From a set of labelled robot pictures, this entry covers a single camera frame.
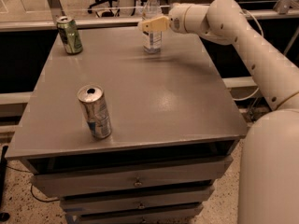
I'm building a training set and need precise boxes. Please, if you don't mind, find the silver blue energy can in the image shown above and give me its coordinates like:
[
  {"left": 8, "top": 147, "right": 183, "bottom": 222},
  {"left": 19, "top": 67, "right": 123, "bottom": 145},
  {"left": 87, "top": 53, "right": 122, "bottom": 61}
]
[{"left": 78, "top": 85, "right": 112, "bottom": 139}]

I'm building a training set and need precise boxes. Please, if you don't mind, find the metal rail frame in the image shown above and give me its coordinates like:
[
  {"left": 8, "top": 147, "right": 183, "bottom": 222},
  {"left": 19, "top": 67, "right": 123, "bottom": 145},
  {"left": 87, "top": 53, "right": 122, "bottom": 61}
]
[{"left": 0, "top": 0, "right": 299, "bottom": 33}]

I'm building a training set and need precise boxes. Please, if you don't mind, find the black floor cable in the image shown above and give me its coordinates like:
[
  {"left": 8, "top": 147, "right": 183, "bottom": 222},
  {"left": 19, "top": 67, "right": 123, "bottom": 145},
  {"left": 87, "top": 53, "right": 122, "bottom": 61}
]
[{"left": 6, "top": 165, "right": 61, "bottom": 203}]

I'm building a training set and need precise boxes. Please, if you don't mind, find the green soda can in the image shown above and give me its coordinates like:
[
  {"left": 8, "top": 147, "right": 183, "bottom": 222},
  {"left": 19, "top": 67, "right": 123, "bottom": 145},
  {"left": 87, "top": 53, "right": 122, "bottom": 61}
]
[{"left": 57, "top": 16, "right": 83, "bottom": 54}]

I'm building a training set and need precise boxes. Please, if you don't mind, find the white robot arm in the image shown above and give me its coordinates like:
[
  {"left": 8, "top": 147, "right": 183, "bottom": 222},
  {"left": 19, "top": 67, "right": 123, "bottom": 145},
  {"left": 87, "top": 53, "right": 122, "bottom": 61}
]
[{"left": 138, "top": 0, "right": 299, "bottom": 224}]

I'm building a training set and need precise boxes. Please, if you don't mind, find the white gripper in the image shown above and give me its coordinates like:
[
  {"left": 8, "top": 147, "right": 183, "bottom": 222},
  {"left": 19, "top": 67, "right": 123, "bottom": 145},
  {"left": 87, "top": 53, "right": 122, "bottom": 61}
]
[{"left": 137, "top": 4, "right": 190, "bottom": 34}]

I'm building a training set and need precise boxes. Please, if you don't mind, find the clear blue-label plastic bottle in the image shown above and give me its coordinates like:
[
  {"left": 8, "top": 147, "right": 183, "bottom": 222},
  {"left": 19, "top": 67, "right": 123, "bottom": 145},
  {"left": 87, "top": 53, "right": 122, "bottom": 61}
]
[{"left": 142, "top": 0, "right": 163, "bottom": 54}]

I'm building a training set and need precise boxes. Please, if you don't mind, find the grey drawer cabinet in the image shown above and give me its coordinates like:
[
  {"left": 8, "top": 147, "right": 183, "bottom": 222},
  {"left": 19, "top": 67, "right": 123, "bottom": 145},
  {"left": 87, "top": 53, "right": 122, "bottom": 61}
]
[{"left": 7, "top": 27, "right": 247, "bottom": 224}]

